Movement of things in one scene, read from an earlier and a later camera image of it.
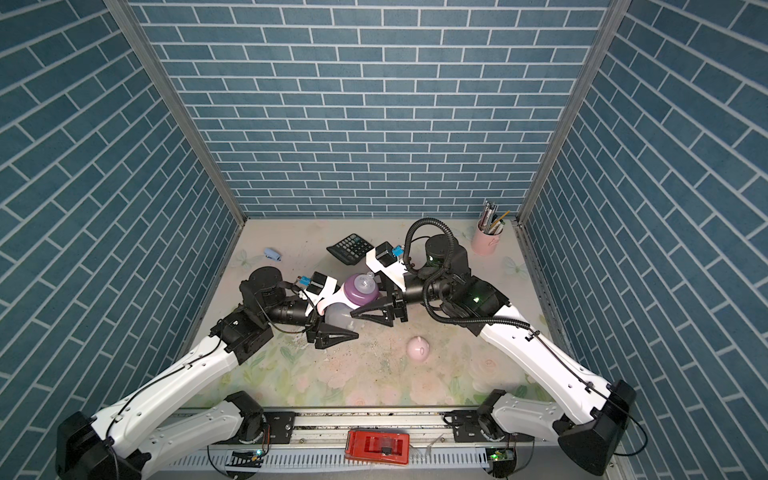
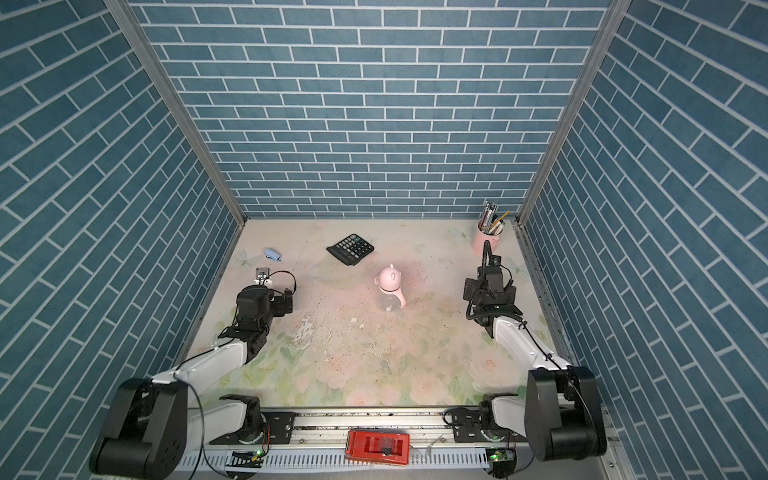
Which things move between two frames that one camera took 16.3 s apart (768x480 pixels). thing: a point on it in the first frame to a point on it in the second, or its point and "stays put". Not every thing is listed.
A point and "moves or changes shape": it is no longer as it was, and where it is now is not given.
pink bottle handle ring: x=339 y=297 moves or changes shape
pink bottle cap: x=418 y=348 moves or changes shape
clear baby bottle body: x=338 y=313 moves or changes shape
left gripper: x=315 y=333 to x=279 y=303
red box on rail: x=378 y=445 stays put
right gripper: x=398 y=302 to x=471 y=290
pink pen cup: x=485 y=244 stays put
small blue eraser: x=269 y=253 stays put
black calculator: x=351 y=249 stays put
